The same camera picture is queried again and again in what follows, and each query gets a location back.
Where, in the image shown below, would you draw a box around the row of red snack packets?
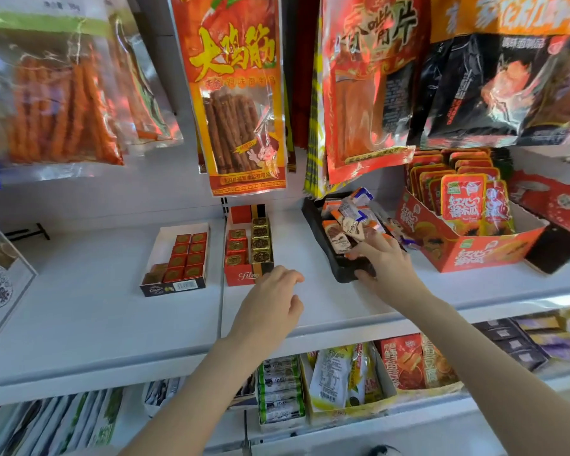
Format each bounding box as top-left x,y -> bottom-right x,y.
405,146 -> 516,236

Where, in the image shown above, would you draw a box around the black snack bag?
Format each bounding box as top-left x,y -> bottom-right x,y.
408,0 -> 570,150

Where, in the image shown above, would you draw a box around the black plastic tray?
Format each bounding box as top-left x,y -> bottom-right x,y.
301,192 -> 409,284

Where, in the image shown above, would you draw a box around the wafer bar packets group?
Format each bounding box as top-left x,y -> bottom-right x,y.
320,186 -> 421,255

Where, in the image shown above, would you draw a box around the printed jar display box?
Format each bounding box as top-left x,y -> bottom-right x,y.
0,208 -> 38,350

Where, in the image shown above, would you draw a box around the person's left forearm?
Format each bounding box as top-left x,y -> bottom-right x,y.
118,334 -> 269,456

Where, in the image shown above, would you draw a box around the white metal shelf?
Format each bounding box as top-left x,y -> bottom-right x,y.
0,137 -> 570,456

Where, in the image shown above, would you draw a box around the black smartphone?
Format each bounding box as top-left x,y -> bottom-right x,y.
524,222 -> 570,276

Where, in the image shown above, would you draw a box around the white box of red chocolates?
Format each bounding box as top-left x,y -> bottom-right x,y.
139,222 -> 211,298

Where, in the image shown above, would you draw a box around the red Filer candy box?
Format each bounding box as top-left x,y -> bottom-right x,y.
224,203 -> 276,287

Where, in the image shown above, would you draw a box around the red orange snack packets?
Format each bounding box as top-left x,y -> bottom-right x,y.
379,332 -> 462,393

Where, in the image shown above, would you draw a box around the red orange snack bag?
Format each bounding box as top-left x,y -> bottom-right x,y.
319,0 -> 431,186

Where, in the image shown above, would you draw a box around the heap of gold candies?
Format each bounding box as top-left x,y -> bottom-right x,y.
225,217 -> 272,267

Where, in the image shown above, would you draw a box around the clear green print snack bag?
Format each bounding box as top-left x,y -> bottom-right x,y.
102,0 -> 184,148

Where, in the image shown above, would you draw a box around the yellow red bag brown sticks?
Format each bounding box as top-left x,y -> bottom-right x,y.
167,0 -> 288,198

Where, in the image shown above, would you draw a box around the purple snack packets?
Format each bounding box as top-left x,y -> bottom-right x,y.
510,306 -> 570,362

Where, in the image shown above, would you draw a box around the person's left hand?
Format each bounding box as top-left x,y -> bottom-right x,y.
227,265 -> 306,362

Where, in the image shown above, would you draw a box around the black metal hook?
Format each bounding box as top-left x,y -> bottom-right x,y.
4,222 -> 51,243

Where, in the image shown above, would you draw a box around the yellow black striped bags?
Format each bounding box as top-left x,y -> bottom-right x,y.
303,13 -> 343,200

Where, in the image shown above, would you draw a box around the person's right hand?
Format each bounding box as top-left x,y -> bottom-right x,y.
344,231 -> 433,319

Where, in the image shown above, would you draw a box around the stack of green white packets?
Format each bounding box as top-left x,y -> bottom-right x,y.
256,355 -> 307,431

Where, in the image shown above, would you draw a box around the dark red snack bag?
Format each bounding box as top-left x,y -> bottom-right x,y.
282,0 -> 322,150

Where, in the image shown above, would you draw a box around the dark red snack packet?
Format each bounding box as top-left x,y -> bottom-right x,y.
507,169 -> 570,236

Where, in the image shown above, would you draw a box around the red cardboard display box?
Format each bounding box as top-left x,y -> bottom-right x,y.
396,189 -> 550,274

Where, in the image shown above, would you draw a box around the person's right forearm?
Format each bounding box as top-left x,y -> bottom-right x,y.
398,291 -> 570,456

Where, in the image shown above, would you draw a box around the clear bag of orange sticks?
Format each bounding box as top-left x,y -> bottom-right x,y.
0,0 -> 124,186

